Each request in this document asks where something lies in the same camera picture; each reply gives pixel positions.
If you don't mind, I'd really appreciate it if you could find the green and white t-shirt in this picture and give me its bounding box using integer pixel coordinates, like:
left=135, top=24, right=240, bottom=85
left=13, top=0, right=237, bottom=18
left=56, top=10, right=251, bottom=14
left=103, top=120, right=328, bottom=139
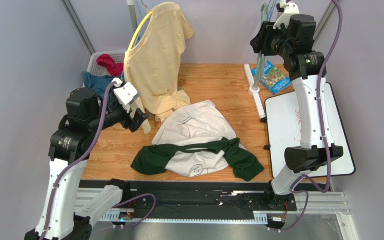
left=131, top=100, right=265, bottom=182

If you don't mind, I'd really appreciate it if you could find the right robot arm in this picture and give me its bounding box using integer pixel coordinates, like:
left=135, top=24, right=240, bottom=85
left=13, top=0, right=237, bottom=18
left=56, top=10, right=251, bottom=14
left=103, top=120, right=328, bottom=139
left=250, top=14, right=344, bottom=196

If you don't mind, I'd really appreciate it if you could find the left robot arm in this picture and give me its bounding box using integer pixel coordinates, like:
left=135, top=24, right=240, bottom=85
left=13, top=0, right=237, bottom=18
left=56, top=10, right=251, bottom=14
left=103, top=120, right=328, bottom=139
left=25, top=83, right=149, bottom=240

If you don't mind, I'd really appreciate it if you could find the cream yellow t-shirt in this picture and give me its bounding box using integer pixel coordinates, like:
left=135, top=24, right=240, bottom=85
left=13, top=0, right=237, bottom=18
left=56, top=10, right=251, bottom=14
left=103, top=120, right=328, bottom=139
left=123, top=2, right=195, bottom=123

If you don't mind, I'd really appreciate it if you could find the yellow plastic hanger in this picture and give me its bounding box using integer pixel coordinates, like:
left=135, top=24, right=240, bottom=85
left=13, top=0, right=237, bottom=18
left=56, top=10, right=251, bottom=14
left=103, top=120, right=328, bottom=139
left=128, top=10, right=153, bottom=51

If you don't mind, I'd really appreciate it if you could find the silver clothes rack pole right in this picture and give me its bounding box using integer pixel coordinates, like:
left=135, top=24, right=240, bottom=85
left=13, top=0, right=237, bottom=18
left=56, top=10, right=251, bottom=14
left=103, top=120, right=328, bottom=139
left=254, top=2, right=269, bottom=86

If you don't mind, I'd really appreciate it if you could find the blue garment in basket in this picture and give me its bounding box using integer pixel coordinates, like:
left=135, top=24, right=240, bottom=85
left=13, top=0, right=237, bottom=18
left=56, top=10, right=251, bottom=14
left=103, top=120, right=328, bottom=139
left=81, top=71, right=116, bottom=98

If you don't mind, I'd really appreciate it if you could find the white clothes rack base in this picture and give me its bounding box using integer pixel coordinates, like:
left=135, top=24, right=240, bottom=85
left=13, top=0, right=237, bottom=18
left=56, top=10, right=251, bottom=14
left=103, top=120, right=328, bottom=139
left=243, top=64, right=267, bottom=123

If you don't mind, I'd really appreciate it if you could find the red garment in basket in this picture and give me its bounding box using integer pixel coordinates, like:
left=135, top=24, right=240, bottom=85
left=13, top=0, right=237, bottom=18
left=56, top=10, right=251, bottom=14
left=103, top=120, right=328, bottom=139
left=96, top=54, right=124, bottom=76

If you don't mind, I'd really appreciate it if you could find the white plastic laundry basket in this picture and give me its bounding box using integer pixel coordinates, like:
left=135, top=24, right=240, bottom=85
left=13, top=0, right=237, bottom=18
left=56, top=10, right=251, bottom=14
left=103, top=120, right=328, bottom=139
left=85, top=50, right=125, bottom=79

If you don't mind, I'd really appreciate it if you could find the white dry-erase board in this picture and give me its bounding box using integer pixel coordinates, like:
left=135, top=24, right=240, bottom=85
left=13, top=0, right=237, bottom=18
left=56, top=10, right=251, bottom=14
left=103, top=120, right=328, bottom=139
left=265, top=83, right=356, bottom=178

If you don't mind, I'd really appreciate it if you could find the blue wire hanger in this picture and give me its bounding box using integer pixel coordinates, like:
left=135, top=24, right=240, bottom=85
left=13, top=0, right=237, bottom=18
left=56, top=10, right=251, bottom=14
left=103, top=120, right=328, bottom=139
left=267, top=0, right=278, bottom=21

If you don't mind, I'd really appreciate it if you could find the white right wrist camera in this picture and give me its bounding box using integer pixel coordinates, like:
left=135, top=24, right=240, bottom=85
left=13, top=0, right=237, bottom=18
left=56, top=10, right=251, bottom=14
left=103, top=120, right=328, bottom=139
left=273, top=0, right=300, bottom=30

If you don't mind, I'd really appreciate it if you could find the aluminium frame post right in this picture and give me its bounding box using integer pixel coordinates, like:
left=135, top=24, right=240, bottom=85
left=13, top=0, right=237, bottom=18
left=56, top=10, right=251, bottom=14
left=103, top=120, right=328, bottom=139
left=314, top=0, right=338, bottom=43

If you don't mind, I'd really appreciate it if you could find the aluminium frame post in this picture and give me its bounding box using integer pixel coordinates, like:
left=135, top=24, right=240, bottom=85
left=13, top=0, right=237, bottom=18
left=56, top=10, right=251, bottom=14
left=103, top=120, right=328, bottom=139
left=60, top=0, right=96, bottom=56
left=314, top=0, right=338, bottom=43

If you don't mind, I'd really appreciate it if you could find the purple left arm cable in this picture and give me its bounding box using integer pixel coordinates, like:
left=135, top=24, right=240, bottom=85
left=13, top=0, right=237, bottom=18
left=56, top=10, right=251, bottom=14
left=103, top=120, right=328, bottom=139
left=38, top=81, right=157, bottom=240

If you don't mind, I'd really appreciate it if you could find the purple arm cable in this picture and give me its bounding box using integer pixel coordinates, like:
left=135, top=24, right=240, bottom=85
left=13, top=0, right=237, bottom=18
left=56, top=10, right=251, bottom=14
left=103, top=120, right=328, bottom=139
left=38, top=81, right=157, bottom=240
left=265, top=0, right=343, bottom=233

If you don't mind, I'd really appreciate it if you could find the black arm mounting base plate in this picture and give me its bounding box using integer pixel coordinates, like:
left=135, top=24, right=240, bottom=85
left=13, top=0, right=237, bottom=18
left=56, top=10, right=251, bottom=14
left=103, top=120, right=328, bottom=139
left=123, top=181, right=298, bottom=221

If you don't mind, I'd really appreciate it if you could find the aluminium frame post left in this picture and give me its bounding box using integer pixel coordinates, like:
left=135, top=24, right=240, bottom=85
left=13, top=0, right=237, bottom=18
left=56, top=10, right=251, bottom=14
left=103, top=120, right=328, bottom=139
left=60, top=0, right=96, bottom=56

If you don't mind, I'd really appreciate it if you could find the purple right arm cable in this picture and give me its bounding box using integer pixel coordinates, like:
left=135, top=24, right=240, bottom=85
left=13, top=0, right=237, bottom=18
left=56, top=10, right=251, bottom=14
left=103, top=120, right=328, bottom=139
left=265, top=0, right=343, bottom=233

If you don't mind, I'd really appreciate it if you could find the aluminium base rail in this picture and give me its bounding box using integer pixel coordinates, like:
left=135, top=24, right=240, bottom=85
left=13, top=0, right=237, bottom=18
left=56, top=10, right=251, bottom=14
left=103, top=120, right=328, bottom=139
left=38, top=187, right=359, bottom=240

